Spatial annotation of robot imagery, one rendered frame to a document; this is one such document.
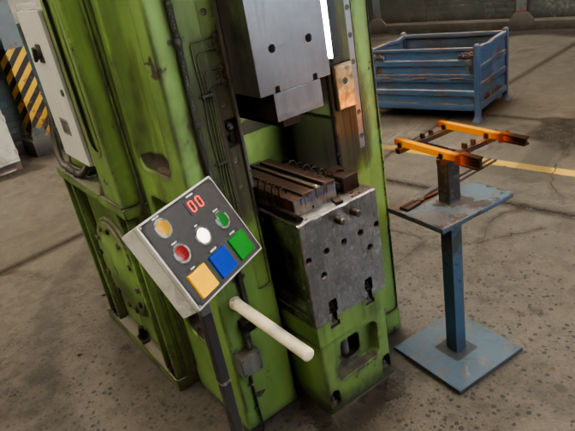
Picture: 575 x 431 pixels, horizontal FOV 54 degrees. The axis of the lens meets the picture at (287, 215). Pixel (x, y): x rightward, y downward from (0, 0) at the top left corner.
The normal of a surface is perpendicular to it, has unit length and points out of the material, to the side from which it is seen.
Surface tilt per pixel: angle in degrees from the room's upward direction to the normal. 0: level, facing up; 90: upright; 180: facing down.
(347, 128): 90
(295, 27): 90
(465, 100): 90
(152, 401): 0
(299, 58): 90
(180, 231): 60
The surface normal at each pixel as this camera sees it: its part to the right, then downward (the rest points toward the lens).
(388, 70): -0.62, 0.42
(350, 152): 0.60, 0.26
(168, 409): -0.16, -0.89
